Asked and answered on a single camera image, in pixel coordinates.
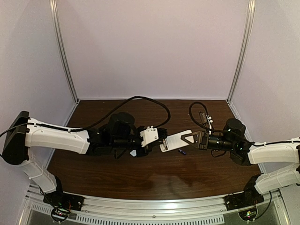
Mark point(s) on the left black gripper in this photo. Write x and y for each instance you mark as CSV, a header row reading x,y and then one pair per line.
x,y
148,149

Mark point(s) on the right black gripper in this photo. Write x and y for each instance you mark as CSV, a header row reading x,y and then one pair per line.
x,y
200,135

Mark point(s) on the white battery cover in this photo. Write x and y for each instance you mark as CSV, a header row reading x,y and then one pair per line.
x,y
133,153

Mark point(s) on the white remote control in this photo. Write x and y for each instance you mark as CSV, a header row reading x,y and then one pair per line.
x,y
174,142

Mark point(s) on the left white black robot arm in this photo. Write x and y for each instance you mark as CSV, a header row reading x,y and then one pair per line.
x,y
119,134

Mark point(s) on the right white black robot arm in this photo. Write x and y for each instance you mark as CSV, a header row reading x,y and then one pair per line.
x,y
243,152

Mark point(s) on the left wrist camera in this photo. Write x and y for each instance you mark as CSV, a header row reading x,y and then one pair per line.
x,y
151,134

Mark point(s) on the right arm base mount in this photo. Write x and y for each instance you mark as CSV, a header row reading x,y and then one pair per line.
x,y
245,203

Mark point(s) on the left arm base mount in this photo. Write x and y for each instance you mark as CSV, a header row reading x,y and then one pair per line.
x,y
62,205

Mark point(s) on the right aluminium corner post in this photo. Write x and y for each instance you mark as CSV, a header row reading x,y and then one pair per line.
x,y
243,49

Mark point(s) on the aluminium corner post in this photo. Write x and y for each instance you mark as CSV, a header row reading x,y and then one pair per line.
x,y
61,48
243,49

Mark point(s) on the left aluminium corner post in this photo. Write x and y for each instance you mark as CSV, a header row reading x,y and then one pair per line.
x,y
61,48

